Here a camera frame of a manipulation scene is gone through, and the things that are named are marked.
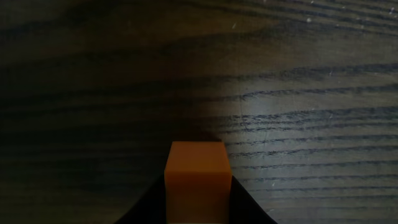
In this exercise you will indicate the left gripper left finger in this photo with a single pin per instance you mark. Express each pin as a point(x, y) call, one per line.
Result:
point(149, 208)

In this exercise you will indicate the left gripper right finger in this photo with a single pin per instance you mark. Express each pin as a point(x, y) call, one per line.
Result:
point(245, 208)

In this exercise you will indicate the orange cube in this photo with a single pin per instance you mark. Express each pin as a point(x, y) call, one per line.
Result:
point(198, 180)

